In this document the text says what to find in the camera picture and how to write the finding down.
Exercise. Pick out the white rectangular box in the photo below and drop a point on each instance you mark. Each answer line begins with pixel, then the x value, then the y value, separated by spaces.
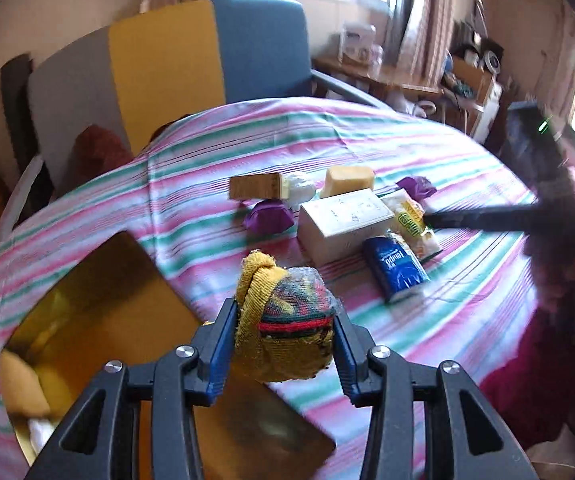
pixel 335 227

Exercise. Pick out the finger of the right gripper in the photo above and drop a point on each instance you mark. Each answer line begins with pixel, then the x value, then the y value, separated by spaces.
pixel 477 220

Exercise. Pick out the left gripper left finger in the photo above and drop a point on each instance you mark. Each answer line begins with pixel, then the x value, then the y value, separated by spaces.
pixel 218 351

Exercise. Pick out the white plastic bag ball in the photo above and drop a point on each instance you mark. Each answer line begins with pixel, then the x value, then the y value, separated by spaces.
pixel 300 189

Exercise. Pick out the yellow knitted sock bundle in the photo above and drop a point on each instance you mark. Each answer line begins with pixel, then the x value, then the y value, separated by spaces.
pixel 285 320

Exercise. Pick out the gold tin box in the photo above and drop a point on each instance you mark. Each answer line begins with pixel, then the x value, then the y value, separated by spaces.
pixel 119 359

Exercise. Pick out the yellow sponge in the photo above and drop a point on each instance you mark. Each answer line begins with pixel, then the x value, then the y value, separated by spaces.
pixel 21 390

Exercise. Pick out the red blanket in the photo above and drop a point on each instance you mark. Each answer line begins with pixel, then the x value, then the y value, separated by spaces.
pixel 535 391

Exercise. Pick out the white appliance box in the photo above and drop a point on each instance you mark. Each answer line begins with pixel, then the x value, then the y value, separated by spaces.
pixel 355 43

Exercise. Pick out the wooden side table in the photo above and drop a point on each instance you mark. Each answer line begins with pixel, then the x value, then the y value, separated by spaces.
pixel 381 79

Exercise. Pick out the small green white box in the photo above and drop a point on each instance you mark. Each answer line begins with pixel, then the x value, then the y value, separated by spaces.
pixel 267 186

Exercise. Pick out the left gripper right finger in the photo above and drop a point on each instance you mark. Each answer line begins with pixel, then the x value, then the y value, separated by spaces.
pixel 351 345

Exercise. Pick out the pink curtain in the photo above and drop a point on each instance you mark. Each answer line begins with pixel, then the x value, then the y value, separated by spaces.
pixel 426 40

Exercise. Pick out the dark red cushion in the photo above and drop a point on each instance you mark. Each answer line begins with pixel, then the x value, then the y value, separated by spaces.
pixel 96 151

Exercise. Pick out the blue tissue pack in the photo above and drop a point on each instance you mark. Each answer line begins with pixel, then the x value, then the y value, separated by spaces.
pixel 394 266

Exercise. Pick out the weidan snack bag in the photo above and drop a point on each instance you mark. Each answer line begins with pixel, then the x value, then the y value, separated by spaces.
pixel 408 222

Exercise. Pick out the white plastic bag bundle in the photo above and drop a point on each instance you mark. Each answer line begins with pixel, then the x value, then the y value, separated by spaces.
pixel 40 431

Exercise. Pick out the tricolour armchair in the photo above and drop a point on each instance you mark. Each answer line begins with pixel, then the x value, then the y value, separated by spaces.
pixel 142 73

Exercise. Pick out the yellow sponge block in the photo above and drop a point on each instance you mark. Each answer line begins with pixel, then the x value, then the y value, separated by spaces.
pixel 346 179

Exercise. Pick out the striped bed sheet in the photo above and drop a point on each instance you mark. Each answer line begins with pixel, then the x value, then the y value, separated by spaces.
pixel 173 198

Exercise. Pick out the wooden shelf unit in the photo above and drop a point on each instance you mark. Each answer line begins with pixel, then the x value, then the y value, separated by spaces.
pixel 476 96

